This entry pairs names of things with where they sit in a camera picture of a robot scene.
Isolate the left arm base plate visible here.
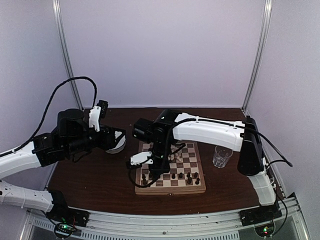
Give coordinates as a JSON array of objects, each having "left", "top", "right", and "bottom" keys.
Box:
[{"left": 46, "top": 208, "right": 90, "bottom": 227}]

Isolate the dark chess knight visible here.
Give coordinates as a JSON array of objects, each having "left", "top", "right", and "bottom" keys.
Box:
[{"left": 187, "top": 177, "right": 193, "bottom": 185}]

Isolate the dark rook corner piece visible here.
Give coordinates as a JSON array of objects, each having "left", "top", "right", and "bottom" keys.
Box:
[{"left": 142, "top": 179, "right": 149, "bottom": 186}]

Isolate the aluminium frame post left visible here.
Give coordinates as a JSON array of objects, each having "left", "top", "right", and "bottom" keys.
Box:
[{"left": 52, "top": 0, "right": 84, "bottom": 110}]

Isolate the black right camera cable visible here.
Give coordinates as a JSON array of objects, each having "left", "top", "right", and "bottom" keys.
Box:
[{"left": 126, "top": 166, "right": 163, "bottom": 189}]

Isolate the clear plastic cup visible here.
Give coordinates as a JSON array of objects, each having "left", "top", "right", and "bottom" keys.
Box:
[{"left": 212, "top": 145, "right": 233, "bottom": 168}]

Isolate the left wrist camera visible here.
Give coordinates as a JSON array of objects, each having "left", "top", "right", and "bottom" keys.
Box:
[{"left": 88, "top": 100, "right": 109, "bottom": 132}]

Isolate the wooden chess board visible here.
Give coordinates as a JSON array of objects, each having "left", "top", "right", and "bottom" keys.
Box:
[{"left": 134, "top": 141, "right": 206, "bottom": 196}]

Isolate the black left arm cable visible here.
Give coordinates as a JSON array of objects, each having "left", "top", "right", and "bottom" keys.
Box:
[{"left": 14, "top": 76, "right": 98, "bottom": 151}]

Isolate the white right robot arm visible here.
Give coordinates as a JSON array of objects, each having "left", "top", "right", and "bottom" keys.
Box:
[{"left": 128, "top": 109, "right": 276, "bottom": 221}]

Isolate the white round bowl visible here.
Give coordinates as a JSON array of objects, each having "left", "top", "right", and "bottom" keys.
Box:
[{"left": 105, "top": 130, "right": 127, "bottom": 154}]

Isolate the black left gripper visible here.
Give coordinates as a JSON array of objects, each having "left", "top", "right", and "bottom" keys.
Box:
[{"left": 65, "top": 123, "right": 126, "bottom": 156}]

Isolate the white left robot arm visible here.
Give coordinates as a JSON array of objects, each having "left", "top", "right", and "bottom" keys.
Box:
[{"left": 0, "top": 106, "right": 126, "bottom": 222}]

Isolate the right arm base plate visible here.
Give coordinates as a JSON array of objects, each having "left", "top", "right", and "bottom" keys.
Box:
[{"left": 239, "top": 205, "right": 282, "bottom": 227}]

